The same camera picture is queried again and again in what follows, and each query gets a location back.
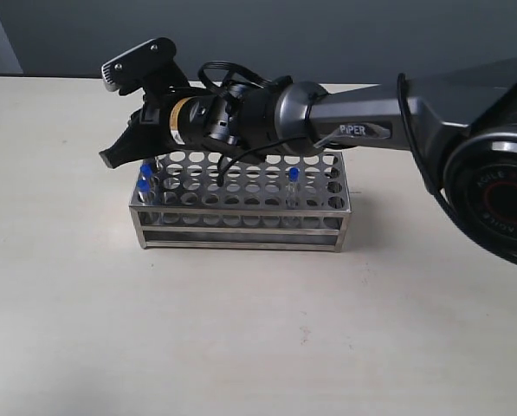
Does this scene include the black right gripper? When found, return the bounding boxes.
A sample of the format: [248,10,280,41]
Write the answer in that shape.
[99,37,249,169]

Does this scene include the blue capped test tube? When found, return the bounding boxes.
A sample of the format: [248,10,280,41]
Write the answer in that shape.
[153,157,164,175]
[286,166,300,209]
[136,179,154,205]
[139,164,154,187]

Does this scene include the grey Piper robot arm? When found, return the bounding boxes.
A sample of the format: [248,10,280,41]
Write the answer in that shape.
[100,37,517,265]

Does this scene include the steel test tube rack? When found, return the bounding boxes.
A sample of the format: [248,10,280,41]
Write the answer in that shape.
[129,151,352,252]

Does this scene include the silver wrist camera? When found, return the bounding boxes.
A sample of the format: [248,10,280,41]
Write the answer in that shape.
[100,39,158,92]

